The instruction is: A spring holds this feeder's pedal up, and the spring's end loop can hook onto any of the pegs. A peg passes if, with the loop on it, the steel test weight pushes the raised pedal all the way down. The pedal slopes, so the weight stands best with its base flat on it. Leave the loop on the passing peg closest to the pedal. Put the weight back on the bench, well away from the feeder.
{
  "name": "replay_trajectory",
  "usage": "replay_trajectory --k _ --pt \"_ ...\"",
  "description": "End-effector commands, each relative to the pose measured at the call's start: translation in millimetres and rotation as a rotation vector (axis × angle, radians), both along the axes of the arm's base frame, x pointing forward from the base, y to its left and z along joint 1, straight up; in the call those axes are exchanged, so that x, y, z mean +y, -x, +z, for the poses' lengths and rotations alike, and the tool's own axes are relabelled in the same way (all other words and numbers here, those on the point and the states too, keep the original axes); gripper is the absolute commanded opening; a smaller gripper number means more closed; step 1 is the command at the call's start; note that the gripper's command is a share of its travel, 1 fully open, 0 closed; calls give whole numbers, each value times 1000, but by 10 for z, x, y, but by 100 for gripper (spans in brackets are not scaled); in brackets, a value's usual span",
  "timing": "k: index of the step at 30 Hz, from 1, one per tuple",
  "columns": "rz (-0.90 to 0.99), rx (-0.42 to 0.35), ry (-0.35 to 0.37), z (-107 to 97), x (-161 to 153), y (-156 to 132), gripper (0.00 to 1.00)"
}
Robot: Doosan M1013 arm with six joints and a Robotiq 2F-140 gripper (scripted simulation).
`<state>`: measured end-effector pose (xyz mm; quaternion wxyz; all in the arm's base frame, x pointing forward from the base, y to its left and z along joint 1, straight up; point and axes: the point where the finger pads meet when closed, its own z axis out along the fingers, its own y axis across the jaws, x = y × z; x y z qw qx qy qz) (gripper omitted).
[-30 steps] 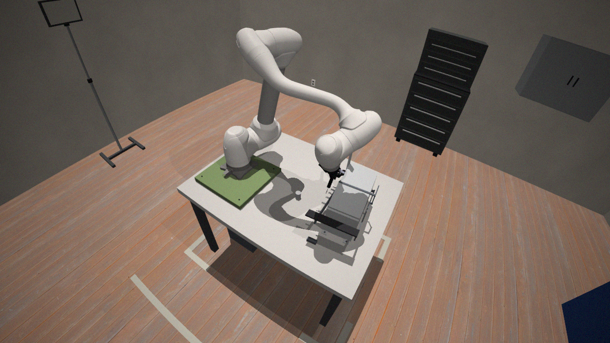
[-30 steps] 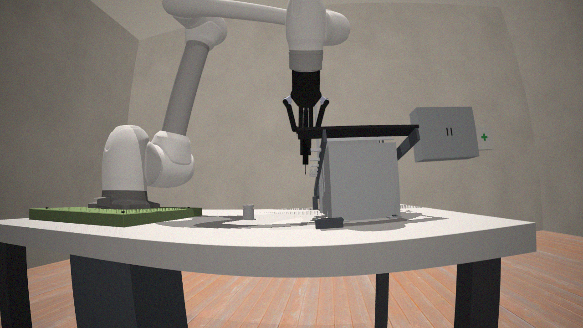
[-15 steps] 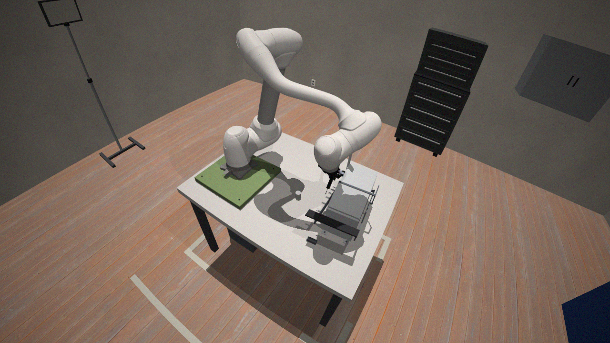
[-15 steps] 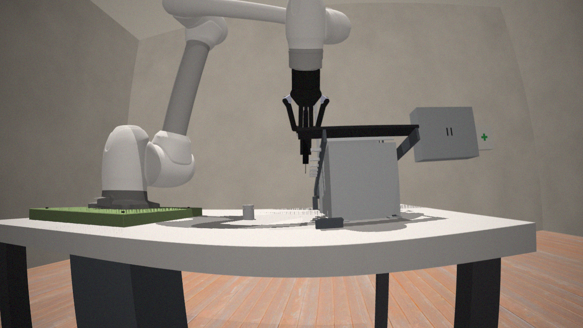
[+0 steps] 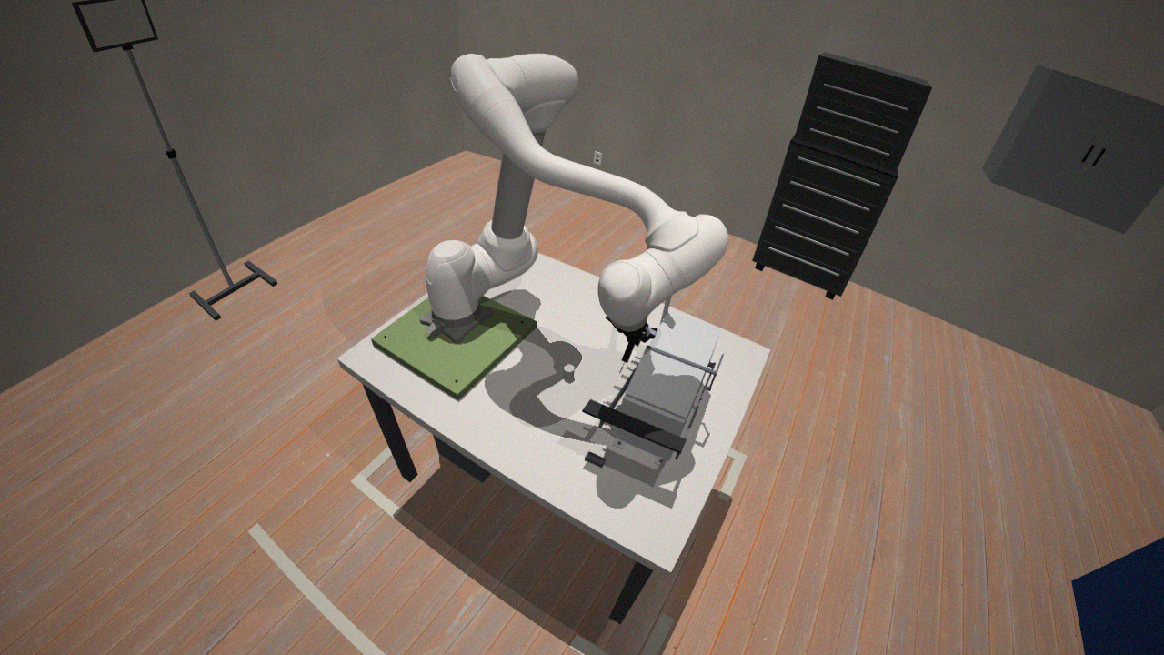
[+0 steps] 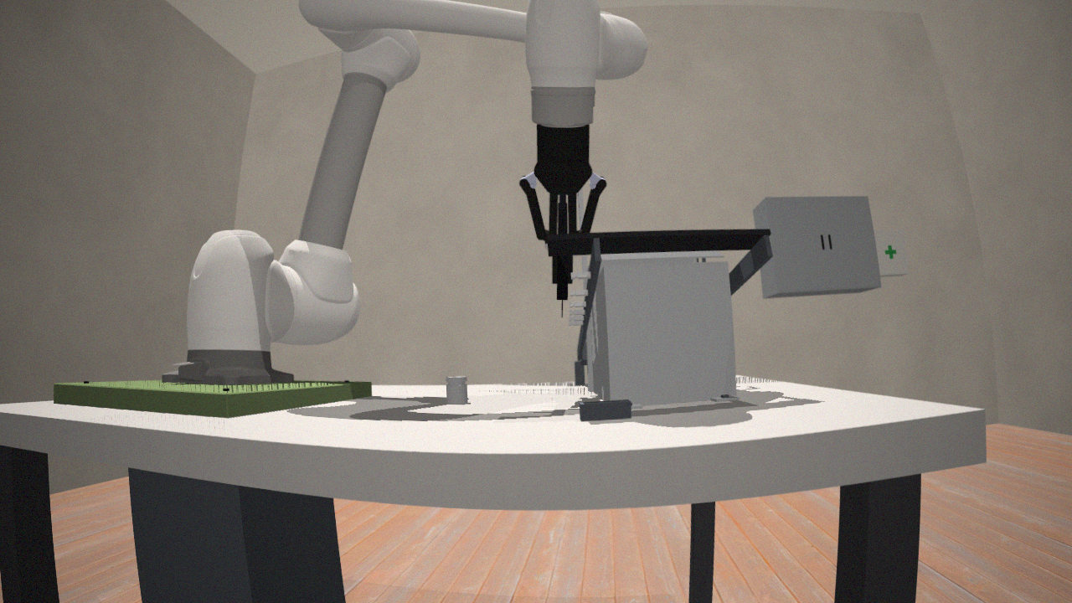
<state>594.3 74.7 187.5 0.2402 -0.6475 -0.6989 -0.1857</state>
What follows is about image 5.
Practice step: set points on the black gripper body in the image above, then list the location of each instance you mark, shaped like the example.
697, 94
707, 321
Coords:
634, 332

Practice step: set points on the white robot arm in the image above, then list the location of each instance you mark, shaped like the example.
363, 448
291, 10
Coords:
680, 249

